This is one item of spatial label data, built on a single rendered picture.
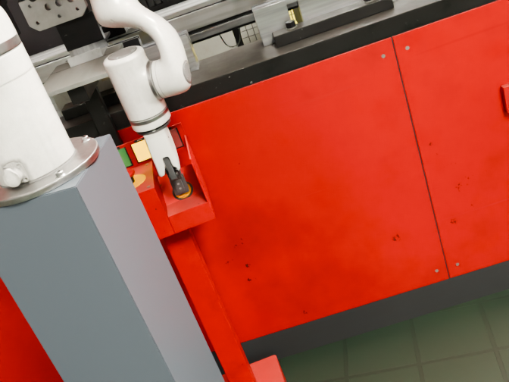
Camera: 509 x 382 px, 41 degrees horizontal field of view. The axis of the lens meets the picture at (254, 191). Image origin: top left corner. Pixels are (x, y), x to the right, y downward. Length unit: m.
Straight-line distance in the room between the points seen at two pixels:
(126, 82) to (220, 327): 0.65
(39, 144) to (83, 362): 0.36
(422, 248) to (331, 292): 0.28
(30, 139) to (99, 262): 0.20
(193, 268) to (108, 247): 0.60
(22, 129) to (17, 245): 0.17
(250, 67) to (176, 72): 0.35
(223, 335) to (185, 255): 0.24
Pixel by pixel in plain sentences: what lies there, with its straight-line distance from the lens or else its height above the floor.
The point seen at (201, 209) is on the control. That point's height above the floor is 0.69.
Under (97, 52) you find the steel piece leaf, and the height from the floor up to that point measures 1.01.
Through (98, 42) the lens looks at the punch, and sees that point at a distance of 1.79.
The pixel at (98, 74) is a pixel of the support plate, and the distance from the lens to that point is 1.53.
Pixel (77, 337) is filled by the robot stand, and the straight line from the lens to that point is 1.11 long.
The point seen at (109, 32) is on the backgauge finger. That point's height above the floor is 1.00.
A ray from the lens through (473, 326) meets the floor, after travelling 1.99.
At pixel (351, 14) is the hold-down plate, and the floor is 0.90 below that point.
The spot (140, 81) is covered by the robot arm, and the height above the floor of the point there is 1.00.
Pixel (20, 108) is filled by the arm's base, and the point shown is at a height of 1.11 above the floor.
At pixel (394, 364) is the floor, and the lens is 1.93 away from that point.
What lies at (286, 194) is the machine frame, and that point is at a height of 0.52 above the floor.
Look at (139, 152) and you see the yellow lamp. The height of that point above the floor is 0.81.
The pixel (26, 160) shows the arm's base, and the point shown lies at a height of 1.04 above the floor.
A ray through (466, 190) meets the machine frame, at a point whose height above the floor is 0.36.
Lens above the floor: 1.31
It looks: 26 degrees down
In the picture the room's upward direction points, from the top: 20 degrees counter-clockwise
